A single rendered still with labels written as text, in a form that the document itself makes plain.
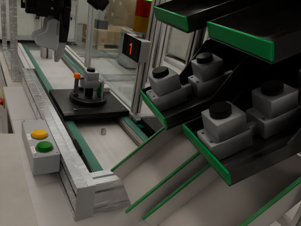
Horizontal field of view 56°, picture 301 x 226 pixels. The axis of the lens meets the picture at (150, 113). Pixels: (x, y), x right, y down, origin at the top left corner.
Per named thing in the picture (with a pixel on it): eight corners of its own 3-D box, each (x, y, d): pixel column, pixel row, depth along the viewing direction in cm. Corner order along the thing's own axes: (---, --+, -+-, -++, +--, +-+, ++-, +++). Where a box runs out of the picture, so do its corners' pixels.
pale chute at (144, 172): (139, 223, 54) (125, 212, 52) (122, 180, 65) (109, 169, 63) (253, 130, 54) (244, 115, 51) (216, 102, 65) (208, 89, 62)
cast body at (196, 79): (199, 99, 52) (193, 64, 49) (189, 90, 56) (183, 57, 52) (239, 84, 53) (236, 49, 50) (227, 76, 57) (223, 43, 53)
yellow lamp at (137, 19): (136, 32, 91) (138, 16, 89) (129, 28, 95) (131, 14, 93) (149, 33, 94) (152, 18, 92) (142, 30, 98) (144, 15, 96)
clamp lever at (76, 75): (73, 93, 103) (75, 74, 100) (71, 92, 105) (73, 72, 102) (83, 93, 105) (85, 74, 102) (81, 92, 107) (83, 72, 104)
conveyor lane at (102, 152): (92, 202, 75) (96, 171, 71) (36, 88, 139) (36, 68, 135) (178, 181, 89) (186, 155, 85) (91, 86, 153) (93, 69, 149)
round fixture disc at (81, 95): (75, 108, 100) (75, 103, 99) (65, 93, 110) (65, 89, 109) (112, 106, 107) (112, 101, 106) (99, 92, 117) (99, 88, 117)
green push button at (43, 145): (38, 155, 74) (38, 149, 73) (35, 148, 77) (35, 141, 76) (53, 154, 76) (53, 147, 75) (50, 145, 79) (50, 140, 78)
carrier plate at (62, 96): (64, 121, 94) (64, 115, 93) (49, 93, 112) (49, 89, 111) (129, 115, 106) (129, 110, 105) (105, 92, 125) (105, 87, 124)
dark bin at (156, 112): (166, 131, 47) (156, 93, 43) (142, 100, 58) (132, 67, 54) (303, 72, 52) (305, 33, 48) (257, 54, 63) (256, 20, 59)
